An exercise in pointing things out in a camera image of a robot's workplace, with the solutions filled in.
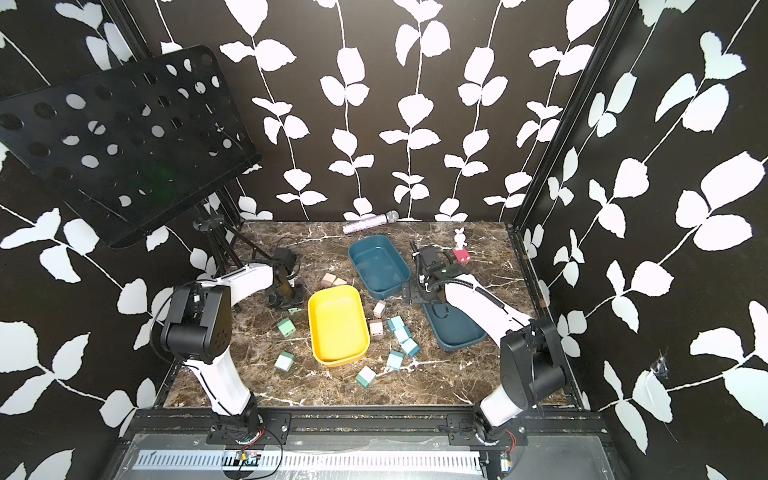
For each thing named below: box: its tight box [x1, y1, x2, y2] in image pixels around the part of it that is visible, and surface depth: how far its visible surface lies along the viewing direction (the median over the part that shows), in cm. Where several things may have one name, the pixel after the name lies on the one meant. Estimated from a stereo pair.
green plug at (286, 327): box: [277, 317, 297, 338], surface depth 92 cm
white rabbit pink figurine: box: [452, 227, 471, 264], surface depth 110 cm
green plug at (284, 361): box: [274, 351, 295, 372], surface depth 85 cm
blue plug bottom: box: [386, 350, 405, 371], surface depth 86 cm
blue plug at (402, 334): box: [394, 326, 412, 343], surface depth 90 cm
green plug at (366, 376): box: [356, 366, 377, 388], surface depth 83 cm
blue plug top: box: [387, 316, 404, 332], surface depth 92 cm
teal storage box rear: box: [348, 235, 411, 300], surface depth 112 cm
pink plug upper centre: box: [373, 300, 387, 319], surface depth 95 cm
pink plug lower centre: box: [368, 319, 383, 336], surface depth 92 cm
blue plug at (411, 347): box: [401, 338, 421, 358], surface depth 88 cm
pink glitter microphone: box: [342, 210, 400, 235], surface depth 121 cm
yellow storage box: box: [308, 285, 370, 367], surface depth 93 cm
